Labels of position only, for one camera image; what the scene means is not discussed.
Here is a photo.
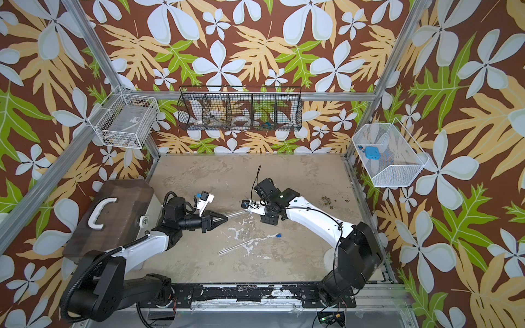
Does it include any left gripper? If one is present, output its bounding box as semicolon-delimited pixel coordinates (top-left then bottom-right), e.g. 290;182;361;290
178;209;228;234

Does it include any clear test tube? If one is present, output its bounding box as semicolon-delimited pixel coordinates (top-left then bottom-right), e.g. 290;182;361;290
217;234;279;256
226;209;249;219

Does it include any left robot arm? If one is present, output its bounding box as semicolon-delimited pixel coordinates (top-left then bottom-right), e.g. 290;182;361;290
60;191;228;323

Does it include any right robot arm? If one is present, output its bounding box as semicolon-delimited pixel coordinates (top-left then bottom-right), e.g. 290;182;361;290
245;178;384;306

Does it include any brown plastic case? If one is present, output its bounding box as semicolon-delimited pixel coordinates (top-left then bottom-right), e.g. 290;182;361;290
63;179;161;264

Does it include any blue object in basket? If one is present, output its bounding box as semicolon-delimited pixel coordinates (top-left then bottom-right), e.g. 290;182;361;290
364;146;381;160

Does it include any white mesh basket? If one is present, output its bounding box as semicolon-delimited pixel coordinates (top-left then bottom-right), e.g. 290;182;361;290
352;123;430;189

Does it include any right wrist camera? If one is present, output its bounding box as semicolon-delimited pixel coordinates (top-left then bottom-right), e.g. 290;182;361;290
241;200;266;216

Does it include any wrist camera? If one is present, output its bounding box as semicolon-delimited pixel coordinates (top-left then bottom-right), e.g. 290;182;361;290
196;191;215;217
241;200;266;216

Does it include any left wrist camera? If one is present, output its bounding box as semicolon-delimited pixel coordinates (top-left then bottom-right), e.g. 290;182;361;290
196;191;215;217

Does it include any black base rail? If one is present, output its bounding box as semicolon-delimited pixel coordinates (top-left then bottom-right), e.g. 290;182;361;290
157;282;356;310

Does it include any black wire basket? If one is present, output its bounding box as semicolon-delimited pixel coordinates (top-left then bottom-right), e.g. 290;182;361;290
175;86;304;131

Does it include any white wire basket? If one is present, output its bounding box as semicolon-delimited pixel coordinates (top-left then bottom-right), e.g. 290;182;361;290
90;87;159;149

